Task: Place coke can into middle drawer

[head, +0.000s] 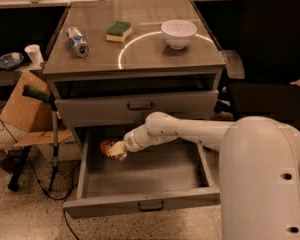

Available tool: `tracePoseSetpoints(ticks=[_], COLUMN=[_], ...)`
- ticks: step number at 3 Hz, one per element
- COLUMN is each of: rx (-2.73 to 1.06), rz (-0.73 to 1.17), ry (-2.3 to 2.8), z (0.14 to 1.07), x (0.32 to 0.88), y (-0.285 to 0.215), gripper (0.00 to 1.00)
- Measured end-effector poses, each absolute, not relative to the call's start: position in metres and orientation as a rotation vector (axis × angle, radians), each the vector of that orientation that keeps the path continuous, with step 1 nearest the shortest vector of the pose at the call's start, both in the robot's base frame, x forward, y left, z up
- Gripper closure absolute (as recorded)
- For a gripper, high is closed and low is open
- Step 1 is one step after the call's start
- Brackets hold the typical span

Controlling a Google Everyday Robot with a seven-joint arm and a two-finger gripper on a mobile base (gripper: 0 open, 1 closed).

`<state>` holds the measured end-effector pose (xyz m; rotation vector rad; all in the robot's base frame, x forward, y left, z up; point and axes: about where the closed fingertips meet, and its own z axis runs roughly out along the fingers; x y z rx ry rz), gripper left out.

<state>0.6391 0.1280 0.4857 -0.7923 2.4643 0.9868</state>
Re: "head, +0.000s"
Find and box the grey drawer cabinet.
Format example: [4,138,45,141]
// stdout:
[43,0,225,143]

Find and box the brown round floor container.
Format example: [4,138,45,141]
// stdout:
[0,149,15,173]

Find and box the white bowl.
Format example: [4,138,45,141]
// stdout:
[161,20,197,49]

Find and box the upper grey drawer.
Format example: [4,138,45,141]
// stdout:
[56,90,218,127]

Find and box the white paper cup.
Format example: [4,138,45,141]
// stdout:
[24,44,43,65]

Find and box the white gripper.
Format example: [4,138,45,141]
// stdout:
[108,131,142,161]

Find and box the black office chair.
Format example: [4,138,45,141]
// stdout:
[224,0,300,130]

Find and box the open middle drawer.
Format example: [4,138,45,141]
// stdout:
[64,126,220,219]

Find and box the black floor cable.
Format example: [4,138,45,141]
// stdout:
[0,104,81,240]

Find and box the low side shelf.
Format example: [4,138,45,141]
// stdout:
[0,64,42,86]

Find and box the silver blue soda can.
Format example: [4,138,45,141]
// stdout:
[66,27,89,57]

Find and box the brown cardboard box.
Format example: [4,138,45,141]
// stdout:
[0,71,74,148]

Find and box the dark blue plate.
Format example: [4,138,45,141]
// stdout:
[0,52,24,71]

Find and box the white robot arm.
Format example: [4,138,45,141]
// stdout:
[106,112,300,240]

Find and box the red coke can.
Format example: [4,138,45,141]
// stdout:
[100,139,118,159]

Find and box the green yellow sponge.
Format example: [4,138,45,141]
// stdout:
[106,21,132,43]

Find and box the green handled tripod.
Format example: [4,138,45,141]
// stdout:
[7,84,64,193]

